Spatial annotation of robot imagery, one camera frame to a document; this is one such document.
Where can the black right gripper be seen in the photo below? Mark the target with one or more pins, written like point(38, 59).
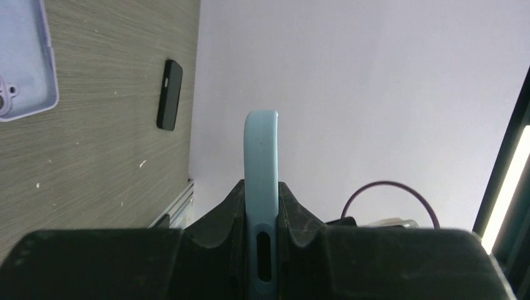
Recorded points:
point(344, 221)

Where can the lilac cased phone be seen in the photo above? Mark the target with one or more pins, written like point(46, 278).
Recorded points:
point(29, 82)

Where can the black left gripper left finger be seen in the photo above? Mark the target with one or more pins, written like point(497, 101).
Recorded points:
point(206, 260)

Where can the light blue cased phone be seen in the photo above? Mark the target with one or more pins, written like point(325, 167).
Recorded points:
point(261, 194)

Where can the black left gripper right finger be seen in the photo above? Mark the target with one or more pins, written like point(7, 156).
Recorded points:
point(321, 261)

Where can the black phone near wall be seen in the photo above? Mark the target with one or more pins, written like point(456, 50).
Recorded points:
point(169, 96)

